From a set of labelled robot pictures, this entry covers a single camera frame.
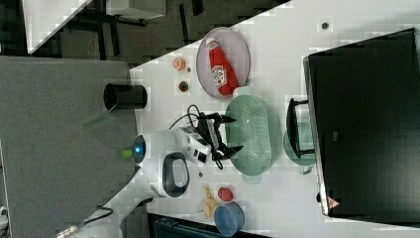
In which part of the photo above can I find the black cable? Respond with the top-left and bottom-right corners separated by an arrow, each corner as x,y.
168,104 -> 226,171

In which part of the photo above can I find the green mug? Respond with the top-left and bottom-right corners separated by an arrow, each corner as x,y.
283,122 -> 316,176

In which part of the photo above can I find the blue bowl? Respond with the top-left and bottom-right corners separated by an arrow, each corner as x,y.
214,202 -> 245,236

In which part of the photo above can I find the red ketchup bottle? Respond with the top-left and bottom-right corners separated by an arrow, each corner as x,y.
206,38 -> 239,96

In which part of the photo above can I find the black oven door handle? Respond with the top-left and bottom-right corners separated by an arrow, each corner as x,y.
286,98 -> 315,159

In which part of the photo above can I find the black toaster oven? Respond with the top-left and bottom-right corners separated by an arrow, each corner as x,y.
304,29 -> 420,227

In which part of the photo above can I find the red green toy fruit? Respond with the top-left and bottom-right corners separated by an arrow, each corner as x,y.
178,81 -> 189,92

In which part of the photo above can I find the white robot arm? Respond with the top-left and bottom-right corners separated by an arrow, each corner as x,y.
54,113 -> 241,238

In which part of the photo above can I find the green marker object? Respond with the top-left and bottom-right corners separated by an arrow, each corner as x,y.
121,150 -> 133,158

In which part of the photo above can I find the black cylinder post upper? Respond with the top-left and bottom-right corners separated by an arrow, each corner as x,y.
103,83 -> 148,110

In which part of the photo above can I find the green plastic strainer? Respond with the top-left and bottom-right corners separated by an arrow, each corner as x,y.
225,86 -> 281,184

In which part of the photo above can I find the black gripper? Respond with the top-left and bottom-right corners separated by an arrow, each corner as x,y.
196,113 -> 243,161

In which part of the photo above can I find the orange toy fruit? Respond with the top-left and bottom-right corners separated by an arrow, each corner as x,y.
172,58 -> 186,71

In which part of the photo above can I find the grey oval plate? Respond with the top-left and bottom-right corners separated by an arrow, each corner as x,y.
196,27 -> 250,99

